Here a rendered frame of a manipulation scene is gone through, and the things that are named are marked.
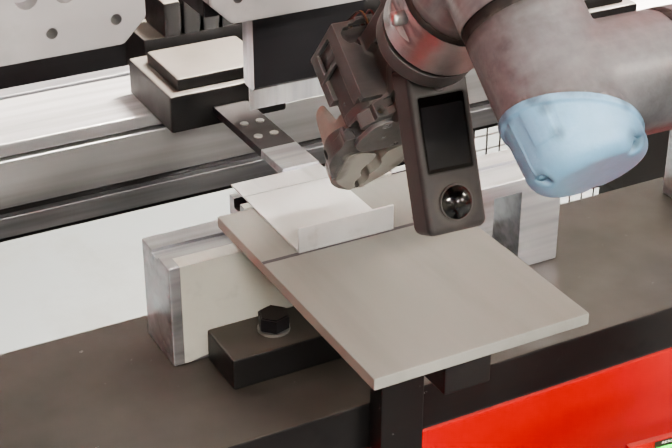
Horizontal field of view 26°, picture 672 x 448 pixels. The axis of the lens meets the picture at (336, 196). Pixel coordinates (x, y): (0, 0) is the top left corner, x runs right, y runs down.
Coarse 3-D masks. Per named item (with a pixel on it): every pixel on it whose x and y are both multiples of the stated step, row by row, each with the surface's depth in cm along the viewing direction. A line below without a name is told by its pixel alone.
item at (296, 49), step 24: (360, 0) 118; (264, 24) 115; (288, 24) 116; (312, 24) 117; (264, 48) 115; (288, 48) 116; (312, 48) 118; (264, 72) 116; (288, 72) 117; (312, 72) 119; (264, 96) 118; (288, 96) 120; (312, 96) 121
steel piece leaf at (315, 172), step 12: (300, 168) 126; (312, 168) 126; (324, 168) 126; (252, 180) 124; (264, 180) 124; (276, 180) 124; (288, 180) 124; (300, 180) 124; (312, 180) 124; (240, 192) 122; (252, 192) 122
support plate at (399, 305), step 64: (384, 192) 123; (256, 256) 113; (320, 256) 113; (384, 256) 113; (448, 256) 113; (512, 256) 113; (320, 320) 105; (384, 320) 105; (448, 320) 105; (512, 320) 105; (576, 320) 106; (384, 384) 99
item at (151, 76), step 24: (168, 48) 142; (192, 48) 142; (216, 48) 142; (240, 48) 142; (144, 72) 140; (168, 72) 137; (192, 72) 137; (216, 72) 137; (240, 72) 138; (144, 96) 141; (168, 96) 135; (192, 96) 136; (216, 96) 137; (240, 96) 138; (168, 120) 137; (192, 120) 137; (216, 120) 138; (240, 120) 135; (264, 120) 135; (264, 144) 130; (288, 144) 130; (288, 168) 126
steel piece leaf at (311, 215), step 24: (264, 192) 122; (288, 192) 122; (312, 192) 122; (336, 192) 122; (264, 216) 119; (288, 216) 119; (312, 216) 119; (336, 216) 119; (360, 216) 115; (384, 216) 116; (288, 240) 115; (312, 240) 114; (336, 240) 115
